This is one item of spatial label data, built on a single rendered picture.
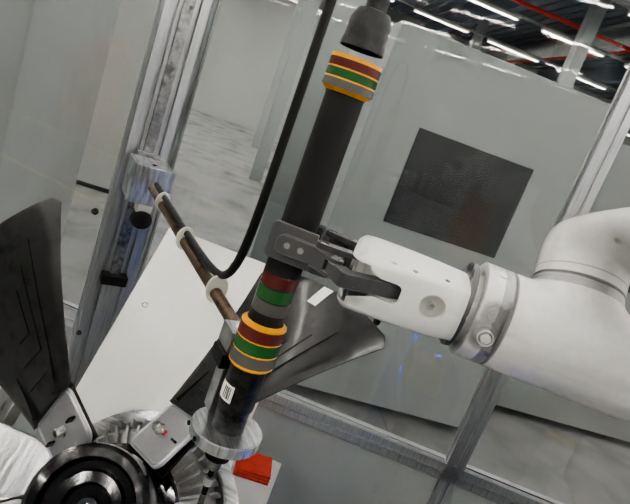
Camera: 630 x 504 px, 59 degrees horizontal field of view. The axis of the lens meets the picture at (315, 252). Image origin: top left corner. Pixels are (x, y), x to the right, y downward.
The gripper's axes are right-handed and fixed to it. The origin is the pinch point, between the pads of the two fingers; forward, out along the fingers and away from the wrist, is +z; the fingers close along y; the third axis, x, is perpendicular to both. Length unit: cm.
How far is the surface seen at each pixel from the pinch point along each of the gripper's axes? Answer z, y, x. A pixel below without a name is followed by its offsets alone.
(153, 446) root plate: 7.4, 4.0, -28.0
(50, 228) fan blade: 28.4, 10.8, -11.8
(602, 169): -44, 70, 19
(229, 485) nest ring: -0.8, 18.2, -39.7
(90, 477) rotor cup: 10.4, -3.5, -28.1
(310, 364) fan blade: -5.1, 9.9, -15.0
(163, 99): 39, 56, 3
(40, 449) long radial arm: 22.0, 9.3, -38.7
